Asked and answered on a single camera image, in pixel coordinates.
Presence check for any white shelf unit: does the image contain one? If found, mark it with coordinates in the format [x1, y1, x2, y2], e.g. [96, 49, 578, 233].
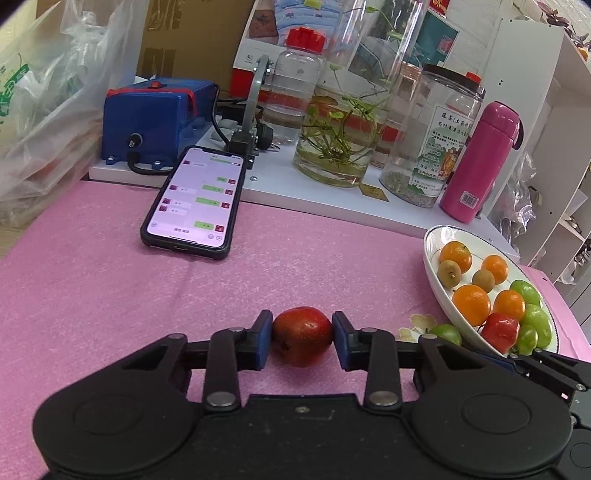
[480, 18, 591, 296]

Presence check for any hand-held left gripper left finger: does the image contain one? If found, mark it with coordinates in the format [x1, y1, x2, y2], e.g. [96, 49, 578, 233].
[122, 310, 274, 414]

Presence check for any pink tablecloth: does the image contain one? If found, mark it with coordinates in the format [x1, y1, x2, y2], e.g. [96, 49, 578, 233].
[0, 180, 591, 462]

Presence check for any white ceramic plate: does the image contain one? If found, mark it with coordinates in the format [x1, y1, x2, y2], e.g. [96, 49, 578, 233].
[423, 224, 560, 358]

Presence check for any blue electric device box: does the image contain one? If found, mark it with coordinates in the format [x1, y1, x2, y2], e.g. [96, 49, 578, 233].
[102, 79, 219, 167]

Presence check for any small gold tag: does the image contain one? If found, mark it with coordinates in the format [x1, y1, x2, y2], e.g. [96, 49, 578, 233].
[360, 182, 389, 202]

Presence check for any large green jujube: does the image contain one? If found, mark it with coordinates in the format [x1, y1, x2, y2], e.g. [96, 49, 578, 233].
[521, 304, 552, 347]
[509, 280, 542, 308]

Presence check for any clear jar with black lid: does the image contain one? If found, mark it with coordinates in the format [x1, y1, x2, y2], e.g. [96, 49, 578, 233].
[379, 64, 486, 208]

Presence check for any cardboard box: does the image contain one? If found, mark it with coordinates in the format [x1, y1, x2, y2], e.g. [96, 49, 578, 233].
[136, 0, 259, 93]

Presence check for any pink thermos bottle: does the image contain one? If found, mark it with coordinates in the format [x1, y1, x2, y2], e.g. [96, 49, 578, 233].
[438, 102, 525, 224]

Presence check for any red wax apple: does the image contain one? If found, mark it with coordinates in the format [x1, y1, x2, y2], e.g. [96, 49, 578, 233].
[481, 313, 520, 354]
[272, 306, 334, 367]

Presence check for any large orange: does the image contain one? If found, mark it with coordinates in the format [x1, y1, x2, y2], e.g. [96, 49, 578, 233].
[451, 284, 492, 328]

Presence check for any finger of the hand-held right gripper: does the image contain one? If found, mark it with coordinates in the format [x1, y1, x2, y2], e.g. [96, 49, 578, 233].
[510, 352, 591, 403]
[471, 349, 519, 373]

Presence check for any grey metal stand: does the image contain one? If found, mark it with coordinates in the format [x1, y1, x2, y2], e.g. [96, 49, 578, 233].
[228, 54, 278, 169]

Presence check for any black power cable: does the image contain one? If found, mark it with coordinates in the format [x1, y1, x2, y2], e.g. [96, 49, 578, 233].
[211, 90, 245, 145]

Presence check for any small orange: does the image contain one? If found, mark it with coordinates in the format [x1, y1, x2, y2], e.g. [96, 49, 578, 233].
[438, 241, 474, 274]
[481, 255, 509, 284]
[492, 289, 526, 322]

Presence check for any wall poster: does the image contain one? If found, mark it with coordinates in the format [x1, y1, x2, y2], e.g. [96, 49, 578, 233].
[231, 0, 462, 93]

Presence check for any small round green jujube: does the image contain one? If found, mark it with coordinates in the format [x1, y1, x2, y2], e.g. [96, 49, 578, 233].
[515, 324, 539, 356]
[429, 323, 462, 348]

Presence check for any tall glass vase with plants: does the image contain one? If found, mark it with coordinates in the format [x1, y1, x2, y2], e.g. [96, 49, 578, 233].
[292, 0, 424, 188]

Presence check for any brown kiwi fruit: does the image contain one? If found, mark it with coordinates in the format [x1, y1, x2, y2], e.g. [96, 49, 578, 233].
[472, 269, 496, 294]
[438, 260, 461, 287]

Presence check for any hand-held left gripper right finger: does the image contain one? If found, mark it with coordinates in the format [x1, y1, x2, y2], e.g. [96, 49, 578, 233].
[332, 311, 500, 414]

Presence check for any black smartphone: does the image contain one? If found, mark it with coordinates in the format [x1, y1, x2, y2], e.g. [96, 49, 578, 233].
[140, 145, 247, 261]

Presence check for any purple leaf plant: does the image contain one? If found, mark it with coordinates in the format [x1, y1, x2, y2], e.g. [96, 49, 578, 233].
[536, 0, 591, 61]

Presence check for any clear plastic jar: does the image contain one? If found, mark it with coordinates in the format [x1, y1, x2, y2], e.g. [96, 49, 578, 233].
[369, 60, 423, 169]

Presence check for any clear plastic bag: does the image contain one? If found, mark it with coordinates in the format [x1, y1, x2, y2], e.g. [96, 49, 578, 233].
[0, 0, 139, 206]

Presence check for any crumpled clear plastic wrap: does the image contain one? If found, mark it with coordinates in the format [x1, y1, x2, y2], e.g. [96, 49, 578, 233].
[499, 152, 546, 241]

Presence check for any clear bottle with red cap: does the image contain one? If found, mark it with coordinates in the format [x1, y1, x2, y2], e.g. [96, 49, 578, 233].
[261, 26, 328, 146]

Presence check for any white board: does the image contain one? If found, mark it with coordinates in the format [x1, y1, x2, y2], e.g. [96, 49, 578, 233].
[88, 124, 522, 266]

